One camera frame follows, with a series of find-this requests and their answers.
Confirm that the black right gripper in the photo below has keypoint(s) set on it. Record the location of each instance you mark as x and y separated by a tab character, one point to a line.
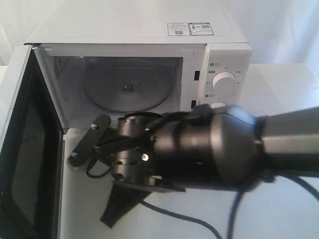
133	169

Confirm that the white microwave door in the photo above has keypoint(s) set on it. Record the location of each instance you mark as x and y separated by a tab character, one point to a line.
31	152

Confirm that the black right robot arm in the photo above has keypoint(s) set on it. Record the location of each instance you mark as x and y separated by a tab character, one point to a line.
224	149

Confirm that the glass microwave turntable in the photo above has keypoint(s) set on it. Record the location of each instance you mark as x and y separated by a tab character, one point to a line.
128	84

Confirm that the white microwave oven body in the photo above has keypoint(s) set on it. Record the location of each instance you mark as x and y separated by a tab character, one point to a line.
66	50

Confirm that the lower white control knob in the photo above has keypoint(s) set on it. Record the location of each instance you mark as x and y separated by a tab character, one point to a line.
218	104

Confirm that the white control knob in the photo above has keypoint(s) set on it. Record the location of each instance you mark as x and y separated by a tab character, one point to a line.
224	83
218	104

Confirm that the upper white control knob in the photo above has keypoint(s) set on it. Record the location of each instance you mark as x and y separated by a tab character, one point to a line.
224	83

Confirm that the blue warning sticker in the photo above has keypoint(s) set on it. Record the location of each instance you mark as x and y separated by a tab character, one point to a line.
189	29

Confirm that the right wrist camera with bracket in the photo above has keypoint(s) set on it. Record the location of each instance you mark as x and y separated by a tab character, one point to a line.
86	149

